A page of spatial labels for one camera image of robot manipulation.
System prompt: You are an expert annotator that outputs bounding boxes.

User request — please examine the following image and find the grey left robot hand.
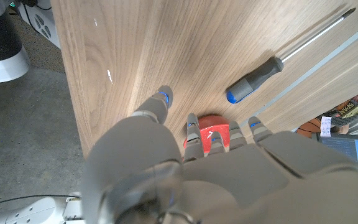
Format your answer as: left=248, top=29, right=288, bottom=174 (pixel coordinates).
left=80, top=85, right=358, bottom=224

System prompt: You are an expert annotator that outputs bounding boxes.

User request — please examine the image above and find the black blue-tipped screwdriver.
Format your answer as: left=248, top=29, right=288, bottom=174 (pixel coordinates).
left=226, top=7, right=357, bottom=105

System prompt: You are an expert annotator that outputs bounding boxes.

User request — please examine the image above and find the small orange basketball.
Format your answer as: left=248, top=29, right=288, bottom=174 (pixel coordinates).
left=296, top=117, right=323, bottom=139

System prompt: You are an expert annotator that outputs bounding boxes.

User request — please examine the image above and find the white device with vent grille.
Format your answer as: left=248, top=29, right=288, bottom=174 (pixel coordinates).
left=17, top=0, right=62, bottom=50

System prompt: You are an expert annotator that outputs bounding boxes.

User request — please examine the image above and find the grey tape outline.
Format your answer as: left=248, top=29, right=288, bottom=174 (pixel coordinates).
left=239, top=15, right=358, bottom=128

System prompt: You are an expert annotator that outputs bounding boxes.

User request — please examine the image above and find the SPAM can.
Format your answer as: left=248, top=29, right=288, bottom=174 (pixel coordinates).
left=334, top=98, right=358, bottom=119

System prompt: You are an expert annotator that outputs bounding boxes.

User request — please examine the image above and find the red bowl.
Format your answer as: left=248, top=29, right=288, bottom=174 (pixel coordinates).
left=183, top=114, right=231, bottom=156

